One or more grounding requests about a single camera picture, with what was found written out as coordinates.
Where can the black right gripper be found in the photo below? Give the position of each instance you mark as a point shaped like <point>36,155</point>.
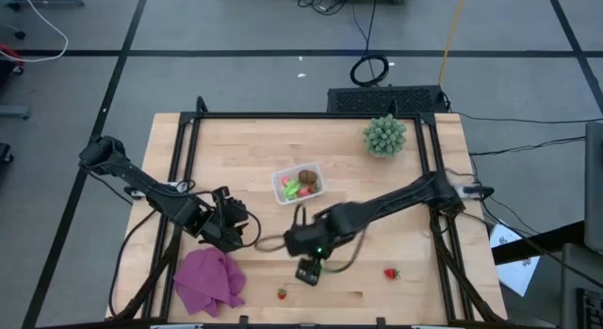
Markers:
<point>306,241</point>

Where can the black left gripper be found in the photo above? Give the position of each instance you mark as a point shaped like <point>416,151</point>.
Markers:
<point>219,225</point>

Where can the pink raspberry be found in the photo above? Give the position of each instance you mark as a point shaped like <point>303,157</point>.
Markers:
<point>285,180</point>
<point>304,192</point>

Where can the green pepper slice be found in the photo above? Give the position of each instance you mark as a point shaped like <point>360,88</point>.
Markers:
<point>291,189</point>

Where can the red strawberry with long stem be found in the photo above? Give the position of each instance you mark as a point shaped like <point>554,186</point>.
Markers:
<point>281,293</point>

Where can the brown kiwi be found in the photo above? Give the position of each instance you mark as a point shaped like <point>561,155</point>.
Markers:
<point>307,176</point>

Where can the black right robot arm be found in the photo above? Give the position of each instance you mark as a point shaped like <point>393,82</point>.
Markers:
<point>400,197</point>

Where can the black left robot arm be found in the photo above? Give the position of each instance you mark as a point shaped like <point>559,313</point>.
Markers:
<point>141,183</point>

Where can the clear plastic tupperware container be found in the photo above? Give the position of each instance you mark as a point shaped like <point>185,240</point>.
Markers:
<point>279,194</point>

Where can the purple cloth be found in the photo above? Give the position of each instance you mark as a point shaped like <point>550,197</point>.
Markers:
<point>207,279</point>

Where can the green succulent plant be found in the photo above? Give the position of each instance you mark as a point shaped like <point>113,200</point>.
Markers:
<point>384,136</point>

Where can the black perforated box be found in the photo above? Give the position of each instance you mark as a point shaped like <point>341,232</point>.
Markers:
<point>384,100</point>

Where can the white printed paper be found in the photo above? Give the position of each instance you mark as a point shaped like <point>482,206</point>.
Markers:
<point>516,270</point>

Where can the red object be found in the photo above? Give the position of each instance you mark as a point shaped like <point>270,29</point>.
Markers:
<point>10,53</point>

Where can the grey cart base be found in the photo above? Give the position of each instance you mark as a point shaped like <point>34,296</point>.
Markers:
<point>44,2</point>

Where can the grey cabinet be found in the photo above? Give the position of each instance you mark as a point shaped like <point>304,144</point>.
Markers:
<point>594,187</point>

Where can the black aluminium table frame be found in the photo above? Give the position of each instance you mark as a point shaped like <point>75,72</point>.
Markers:
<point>301,115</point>

